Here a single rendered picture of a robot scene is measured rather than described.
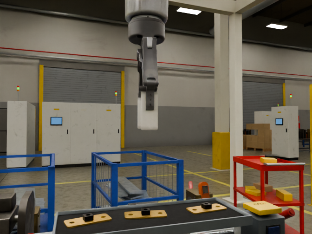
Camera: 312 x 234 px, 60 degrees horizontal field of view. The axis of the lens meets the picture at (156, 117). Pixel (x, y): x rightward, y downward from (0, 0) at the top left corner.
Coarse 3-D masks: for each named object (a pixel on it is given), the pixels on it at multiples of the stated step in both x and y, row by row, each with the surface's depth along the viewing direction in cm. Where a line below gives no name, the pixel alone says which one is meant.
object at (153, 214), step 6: (144, 210) 54; (156, 210) 57; (162, 210) 57; (126, 216) 53; (132, 216) 53; (138, 216) 53; (144, 216) 53; (150, 216) 53; (156, 216) 53; (162, 216) 53
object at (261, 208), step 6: (246, 204) 62; (252, 204) 62; (258, 204) 62; (264, 204) 62; (270, 204) 62; (252, 210) 60; (258, 210) 58; (264, 210) 58; (270, 210) 59; (276, 210) 59
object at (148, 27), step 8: (128, 24) 55; (136, 24) 52; (144, 24) 52; (152, 24) 52; (160, 24) 53; (128, 32) 55; (136, 32) 52; (144, 32) 52; (152, 32) 52; (160, 32) 53; (136, 40) 55; (160, 40) 55
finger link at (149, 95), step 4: (148, 80) 46; (152, 80) 46; (148, 84) 46; (152, 84) 46; (148, 88) 47; (152, 88) 47; (148, 92) 47; (152, 92) 47; (148, 96) 47; (152, 96) 47; (148, 100) 47; (152, 100) 47; (148, 104) 47; (152, 104) 47; (148, 108) 47; (152, 108) 47
